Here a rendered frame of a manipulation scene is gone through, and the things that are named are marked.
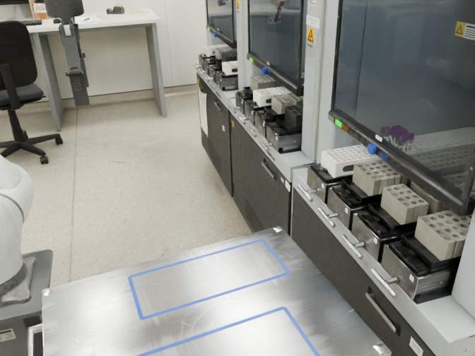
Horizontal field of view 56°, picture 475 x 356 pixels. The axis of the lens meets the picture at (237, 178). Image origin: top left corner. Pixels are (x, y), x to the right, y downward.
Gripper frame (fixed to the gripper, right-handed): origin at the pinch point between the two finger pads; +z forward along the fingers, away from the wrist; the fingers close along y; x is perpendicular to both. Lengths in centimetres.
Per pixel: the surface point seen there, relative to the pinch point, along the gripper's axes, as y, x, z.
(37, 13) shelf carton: -334, -43, 25
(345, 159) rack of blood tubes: -6, 74, 34
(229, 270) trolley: 28, 26, 38
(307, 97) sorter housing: -38, 75, 23
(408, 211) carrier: 26, 74, 33
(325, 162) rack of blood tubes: -11, 70, 36
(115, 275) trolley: 20.9, 0.4, 37.9
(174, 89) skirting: -359, 73, 114
